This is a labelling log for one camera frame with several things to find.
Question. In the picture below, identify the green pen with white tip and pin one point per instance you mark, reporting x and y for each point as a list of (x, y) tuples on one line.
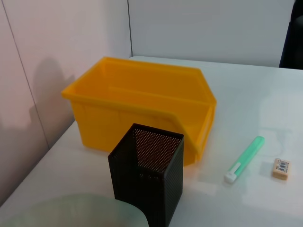
[(246, 158)]

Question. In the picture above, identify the beige eraser with barcode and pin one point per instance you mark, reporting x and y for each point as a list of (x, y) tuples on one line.
[(281, 169)]

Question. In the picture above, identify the black mesh pen holder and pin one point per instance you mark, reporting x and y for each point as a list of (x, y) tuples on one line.
[(146, 184)]

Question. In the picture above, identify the green glass fruit plate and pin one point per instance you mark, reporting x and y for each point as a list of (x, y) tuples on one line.
[(71, 210)]

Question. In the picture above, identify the yellow plastic bin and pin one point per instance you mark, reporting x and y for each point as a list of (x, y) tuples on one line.
[(99, 113)]

